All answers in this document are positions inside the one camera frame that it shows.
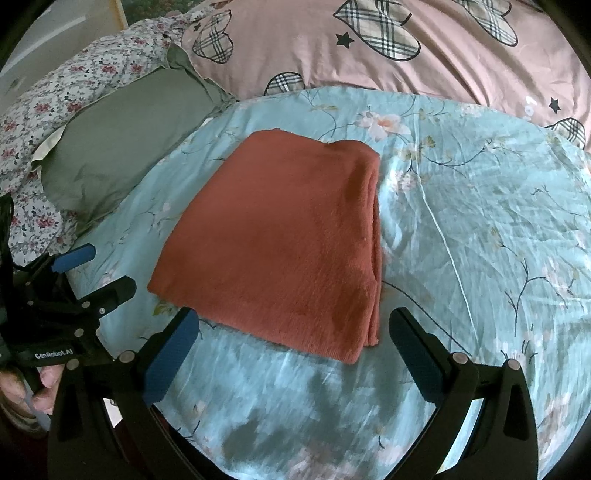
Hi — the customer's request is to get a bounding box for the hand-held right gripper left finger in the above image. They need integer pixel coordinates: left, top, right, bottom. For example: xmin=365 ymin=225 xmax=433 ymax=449
xmin=48 ymin=307 xmax=200 ymax=480

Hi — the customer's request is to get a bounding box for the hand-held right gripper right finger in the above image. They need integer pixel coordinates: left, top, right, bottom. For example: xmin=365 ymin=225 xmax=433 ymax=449
xmin=389 ymin=307 xmax=539 ymax=480

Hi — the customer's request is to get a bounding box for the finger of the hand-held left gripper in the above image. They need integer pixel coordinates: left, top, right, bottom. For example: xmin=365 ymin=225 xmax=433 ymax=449
xmin=69 ymin=275 xmax=138 ymax=325
xmin=18 ymin=244 xmax=97 ymax=283

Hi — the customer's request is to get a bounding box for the rust orange knit sweater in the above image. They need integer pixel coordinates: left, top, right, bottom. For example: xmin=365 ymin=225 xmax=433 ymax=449
xmin=147 ymin=130 xmax=383 ymax=365

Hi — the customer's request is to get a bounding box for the person's left hand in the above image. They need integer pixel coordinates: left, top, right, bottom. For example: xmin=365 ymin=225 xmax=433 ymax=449
xmin=0 ymin=362 xmax=66 ymax=432

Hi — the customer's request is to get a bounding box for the green pillow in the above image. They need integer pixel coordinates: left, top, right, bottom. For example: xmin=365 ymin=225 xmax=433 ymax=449
xmin=32 ymin=44 xmax=237 ymax=227

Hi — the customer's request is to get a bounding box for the light blue floral bedsheet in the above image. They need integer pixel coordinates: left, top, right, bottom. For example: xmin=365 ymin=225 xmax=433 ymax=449
xmin=65 ymin=85 xmax=591 ymax=480

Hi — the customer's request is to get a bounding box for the white floral bedsheet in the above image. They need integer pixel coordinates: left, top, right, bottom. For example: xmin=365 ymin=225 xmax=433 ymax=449
xmin=0 ymin=11 xmax=218 ymax=267

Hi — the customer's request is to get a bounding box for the pink quilt with plaid hearts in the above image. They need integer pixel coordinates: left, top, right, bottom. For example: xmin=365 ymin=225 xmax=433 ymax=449
xmin=180 ymin=0 xmax=591 ymax=153

